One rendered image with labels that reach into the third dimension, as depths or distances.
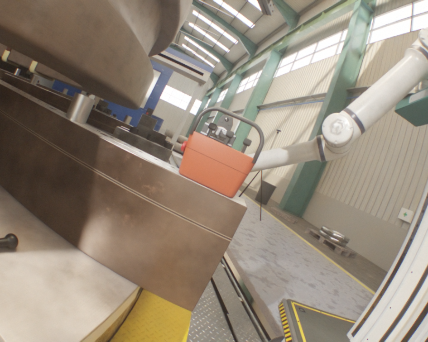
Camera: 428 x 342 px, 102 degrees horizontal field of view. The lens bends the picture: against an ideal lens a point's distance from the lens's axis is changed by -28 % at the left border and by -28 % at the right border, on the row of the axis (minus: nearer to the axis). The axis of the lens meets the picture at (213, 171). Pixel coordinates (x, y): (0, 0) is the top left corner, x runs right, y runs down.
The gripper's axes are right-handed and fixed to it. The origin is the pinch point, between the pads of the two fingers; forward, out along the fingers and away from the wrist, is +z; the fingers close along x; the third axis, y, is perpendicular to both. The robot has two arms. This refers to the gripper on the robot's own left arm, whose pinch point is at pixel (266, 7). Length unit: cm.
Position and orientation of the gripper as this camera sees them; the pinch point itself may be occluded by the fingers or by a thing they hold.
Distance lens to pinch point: 72.2
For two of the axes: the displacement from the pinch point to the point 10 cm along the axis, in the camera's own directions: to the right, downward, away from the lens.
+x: -8.1, -4.0, 4.3
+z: 4.2, 1.3, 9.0
